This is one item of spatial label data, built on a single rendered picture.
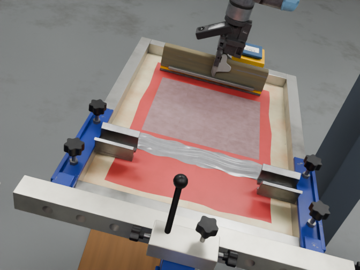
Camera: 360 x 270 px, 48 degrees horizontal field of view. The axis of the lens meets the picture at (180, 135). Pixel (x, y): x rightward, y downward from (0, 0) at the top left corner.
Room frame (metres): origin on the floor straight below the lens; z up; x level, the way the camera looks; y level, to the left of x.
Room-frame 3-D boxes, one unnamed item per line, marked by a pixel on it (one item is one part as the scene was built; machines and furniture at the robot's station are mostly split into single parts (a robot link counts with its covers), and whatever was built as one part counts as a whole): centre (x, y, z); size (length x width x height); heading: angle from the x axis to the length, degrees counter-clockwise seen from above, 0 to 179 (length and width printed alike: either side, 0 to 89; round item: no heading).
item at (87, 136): (0.73, 0.22, 0.97); 0.30 x 0.05 x 0.07; 179
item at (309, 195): (0.72, -0.34, 0.97); 0.30 x 0.05 x 0.07; 179
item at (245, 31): (1.22, -0.09, 1.14); 0.09 x 0.08 x 0.12; 89
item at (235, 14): (1.22, -0.08, 1.22); 0.08 x 0.08 x 0.05
